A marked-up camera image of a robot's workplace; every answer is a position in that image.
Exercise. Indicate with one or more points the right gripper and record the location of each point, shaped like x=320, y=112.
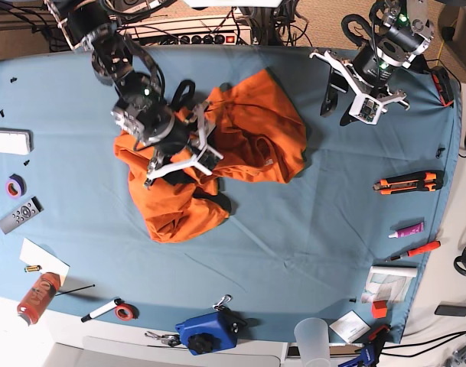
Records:
x=163, y=146

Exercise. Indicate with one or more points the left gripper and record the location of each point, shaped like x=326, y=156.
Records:
x=371, y=94

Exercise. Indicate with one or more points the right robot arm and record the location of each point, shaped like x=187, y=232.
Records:
x=116, y=59

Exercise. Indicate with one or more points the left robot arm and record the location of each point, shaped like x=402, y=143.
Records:
x=395, y=33

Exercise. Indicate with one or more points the orange black clamp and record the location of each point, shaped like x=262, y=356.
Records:
x=443, y=85

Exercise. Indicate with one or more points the orange black utility knife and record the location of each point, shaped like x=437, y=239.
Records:
x=420, y=181

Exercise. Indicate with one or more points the purple tube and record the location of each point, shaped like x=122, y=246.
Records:
x=409, y=230

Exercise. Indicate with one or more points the blue table cloth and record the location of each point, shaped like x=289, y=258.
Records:
x=288, y=252

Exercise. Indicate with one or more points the grey remote control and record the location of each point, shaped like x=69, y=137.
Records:
x=20, y=215

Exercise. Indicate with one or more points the white rectangular box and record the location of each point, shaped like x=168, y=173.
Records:
x=17, y=142

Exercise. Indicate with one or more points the silver carabiner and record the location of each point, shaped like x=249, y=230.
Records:
x=222, y=303

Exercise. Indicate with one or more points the purple tape roll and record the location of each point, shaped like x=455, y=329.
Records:
x=15, y=186

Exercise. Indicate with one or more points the thin black rod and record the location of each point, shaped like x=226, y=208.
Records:
x=76, y=290

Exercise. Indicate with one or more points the white marker pen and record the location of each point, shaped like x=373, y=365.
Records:
x=102, y=310

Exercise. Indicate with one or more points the red tape roll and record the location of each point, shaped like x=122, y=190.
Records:
x=126, y=312

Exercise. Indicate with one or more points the white paper sheet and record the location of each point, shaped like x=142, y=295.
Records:
x=32, y=254

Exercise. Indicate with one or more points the blue plastic clamp block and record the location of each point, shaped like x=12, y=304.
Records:
x=212, y=332

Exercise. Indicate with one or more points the AA battery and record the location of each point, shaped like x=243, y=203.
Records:
x=32, y=268

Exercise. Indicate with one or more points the silver key clip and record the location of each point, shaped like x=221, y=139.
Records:
x=171, y=340

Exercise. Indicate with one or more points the small red cube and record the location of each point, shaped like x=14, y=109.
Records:
x=379, y=309

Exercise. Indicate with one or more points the red drink can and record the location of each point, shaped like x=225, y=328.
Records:
x=39, y=296

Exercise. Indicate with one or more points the white card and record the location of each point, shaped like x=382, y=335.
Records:
x=350, y=327

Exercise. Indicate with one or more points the black power brick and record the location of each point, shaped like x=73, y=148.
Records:
x=450, y=310

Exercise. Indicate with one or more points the clear plastic cup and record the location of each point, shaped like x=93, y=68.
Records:
x=312, y=338

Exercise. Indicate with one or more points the blue spring clamp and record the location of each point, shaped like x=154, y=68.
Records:
x=369, y=354

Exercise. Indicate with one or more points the red handled screwdriver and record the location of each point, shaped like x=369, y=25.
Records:
x=415, y=251

